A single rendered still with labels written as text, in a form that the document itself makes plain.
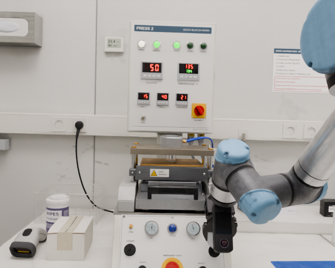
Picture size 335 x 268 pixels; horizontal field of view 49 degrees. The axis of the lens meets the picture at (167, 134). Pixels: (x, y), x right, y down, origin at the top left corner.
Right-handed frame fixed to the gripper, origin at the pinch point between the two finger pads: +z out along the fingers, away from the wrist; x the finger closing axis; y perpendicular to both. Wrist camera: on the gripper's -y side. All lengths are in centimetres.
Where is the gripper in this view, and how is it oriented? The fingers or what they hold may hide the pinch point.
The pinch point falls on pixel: (215, 248)
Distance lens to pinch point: 107.7
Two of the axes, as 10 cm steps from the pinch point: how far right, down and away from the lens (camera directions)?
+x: -10.0, -0.3, -0.3
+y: -0.1, -6.2, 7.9
